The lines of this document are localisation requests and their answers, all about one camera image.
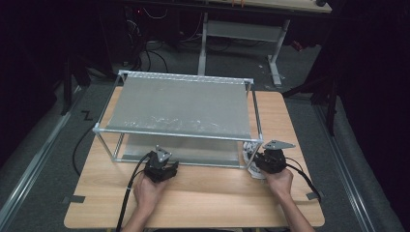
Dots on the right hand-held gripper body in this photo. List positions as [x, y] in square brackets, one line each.
[272, 161]

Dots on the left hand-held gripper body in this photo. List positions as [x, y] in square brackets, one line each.
[156, 170]

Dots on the white black patterned cloth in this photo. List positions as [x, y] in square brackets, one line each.
[249, 154]

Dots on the silver metal shelf rack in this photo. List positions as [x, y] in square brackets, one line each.
[180, 106]

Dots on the person's left hand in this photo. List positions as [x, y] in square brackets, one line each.
[148, 193]

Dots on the person's right hand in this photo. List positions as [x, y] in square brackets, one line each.
[282, 185]

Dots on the grey tape piece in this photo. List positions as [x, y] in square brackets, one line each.
[75, 199]
[312, 195]

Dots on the dark metal stand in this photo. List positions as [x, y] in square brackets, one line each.
[67, 90]
[332, 109]

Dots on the desk with white legs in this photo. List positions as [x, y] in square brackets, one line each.
[245, 30]

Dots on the dark computer tower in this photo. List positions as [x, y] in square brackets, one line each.
[119, 32]

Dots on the metal floor rail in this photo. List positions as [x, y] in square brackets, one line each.
[32, 169]
[349, 190]

